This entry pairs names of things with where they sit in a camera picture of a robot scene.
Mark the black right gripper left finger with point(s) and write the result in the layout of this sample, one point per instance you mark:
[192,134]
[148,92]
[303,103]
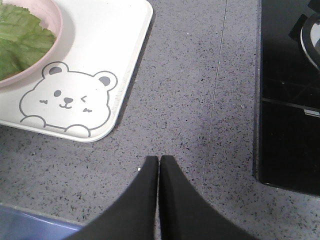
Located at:
[132,215]

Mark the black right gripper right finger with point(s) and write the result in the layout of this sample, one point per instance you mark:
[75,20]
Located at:
[184,214]

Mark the cream bear print tray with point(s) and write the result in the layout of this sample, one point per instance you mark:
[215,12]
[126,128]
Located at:
[76,90]

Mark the green lettuce leaf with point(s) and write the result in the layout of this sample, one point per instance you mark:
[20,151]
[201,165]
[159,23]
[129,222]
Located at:
[23,41]

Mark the pink round plate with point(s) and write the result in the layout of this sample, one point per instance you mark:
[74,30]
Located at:
[51,19]

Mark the blue grey cabinet front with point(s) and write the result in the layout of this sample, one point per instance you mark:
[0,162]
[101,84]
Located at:
[20,225]

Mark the black glass gas cooktop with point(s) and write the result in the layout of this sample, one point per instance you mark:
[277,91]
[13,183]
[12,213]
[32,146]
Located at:
[287,110]

